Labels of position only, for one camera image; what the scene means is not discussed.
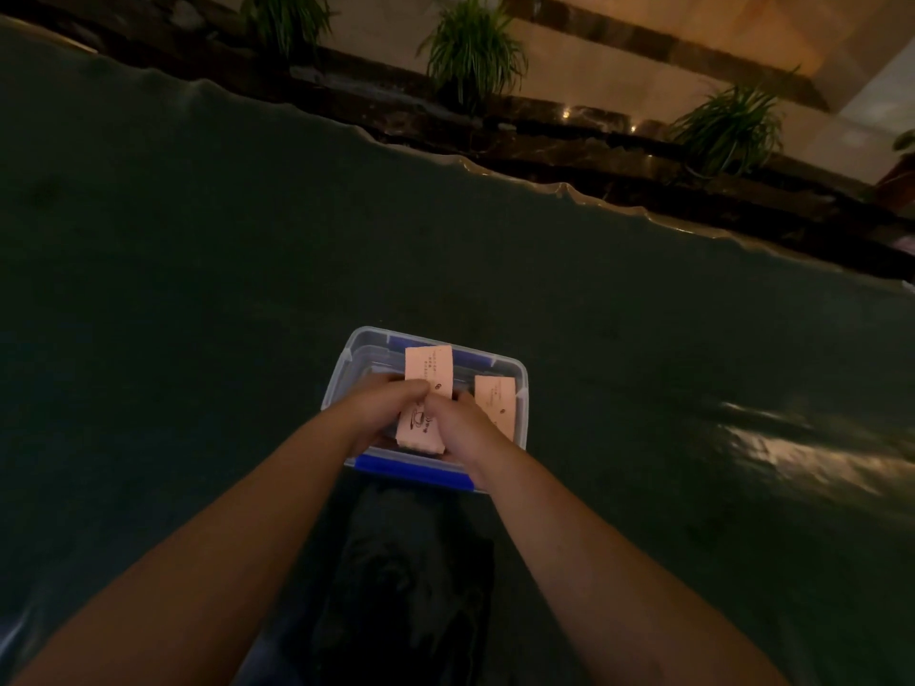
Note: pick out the dark green tablecloth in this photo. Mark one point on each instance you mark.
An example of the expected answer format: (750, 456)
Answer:
(286, 278)

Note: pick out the person's left thumb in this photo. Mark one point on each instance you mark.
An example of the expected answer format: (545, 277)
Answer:
(411, 394)

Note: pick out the dark marble planter ledge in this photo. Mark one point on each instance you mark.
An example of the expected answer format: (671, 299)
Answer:
(543, 146)

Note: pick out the person's left hand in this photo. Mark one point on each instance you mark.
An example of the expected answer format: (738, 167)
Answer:
(372, 410)

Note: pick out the pink printed paper packet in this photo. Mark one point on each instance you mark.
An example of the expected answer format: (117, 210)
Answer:
(497, 403)
(426, 400)

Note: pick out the green potted plant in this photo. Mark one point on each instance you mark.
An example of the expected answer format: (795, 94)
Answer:
(729, 128)
(472, 53)
(288, 17)

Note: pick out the person's left forearm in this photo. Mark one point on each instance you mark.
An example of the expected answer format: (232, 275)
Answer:
(193, 564)

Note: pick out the person's right hand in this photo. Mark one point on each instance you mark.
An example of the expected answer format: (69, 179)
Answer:
(464, 428)

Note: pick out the person's right forearm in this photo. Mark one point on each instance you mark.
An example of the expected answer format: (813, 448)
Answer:
(607, 571)

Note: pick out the person's right thumb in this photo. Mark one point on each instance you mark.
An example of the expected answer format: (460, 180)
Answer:
(436, 414)

